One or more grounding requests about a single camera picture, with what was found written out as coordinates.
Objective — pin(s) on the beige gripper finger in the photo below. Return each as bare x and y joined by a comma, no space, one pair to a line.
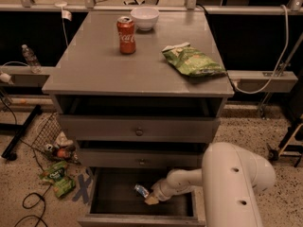
151,200

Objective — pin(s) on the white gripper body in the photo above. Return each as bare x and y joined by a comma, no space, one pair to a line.
163,189

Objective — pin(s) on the blue silver redbull can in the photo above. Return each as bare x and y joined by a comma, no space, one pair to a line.
140,189

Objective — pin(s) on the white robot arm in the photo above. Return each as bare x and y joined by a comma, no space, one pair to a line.
230,177

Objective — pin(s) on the grey bottom drawer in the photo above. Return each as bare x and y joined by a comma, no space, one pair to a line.
115,203

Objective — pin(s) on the grey drawer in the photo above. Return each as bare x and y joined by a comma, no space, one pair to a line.
115,203
140,129
140,154

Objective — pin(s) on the grey middle drawer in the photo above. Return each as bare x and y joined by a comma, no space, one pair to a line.
140,154

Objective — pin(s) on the grey drawer cabinet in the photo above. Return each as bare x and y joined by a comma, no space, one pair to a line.
94,78

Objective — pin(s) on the grey top drawer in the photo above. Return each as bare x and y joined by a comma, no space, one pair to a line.
140,129

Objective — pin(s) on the red coca-cola can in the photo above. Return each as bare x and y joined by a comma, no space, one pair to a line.
125,30

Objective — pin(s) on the green chip bag on floor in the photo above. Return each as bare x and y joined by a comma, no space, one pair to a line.
57,176

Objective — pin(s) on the green chip bag on cabinet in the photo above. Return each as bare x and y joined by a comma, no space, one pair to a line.
190,61

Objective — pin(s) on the black table leg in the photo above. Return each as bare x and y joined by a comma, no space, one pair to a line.
17,131

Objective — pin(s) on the white ceramic bowl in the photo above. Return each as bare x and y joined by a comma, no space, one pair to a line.
145,18

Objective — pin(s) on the clear plastic water bottle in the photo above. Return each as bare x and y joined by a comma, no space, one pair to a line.
31,59

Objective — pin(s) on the wire basket with trash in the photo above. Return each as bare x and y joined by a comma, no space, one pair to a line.
52,143

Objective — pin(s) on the metal rail frame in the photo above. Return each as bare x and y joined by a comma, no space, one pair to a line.
151,3

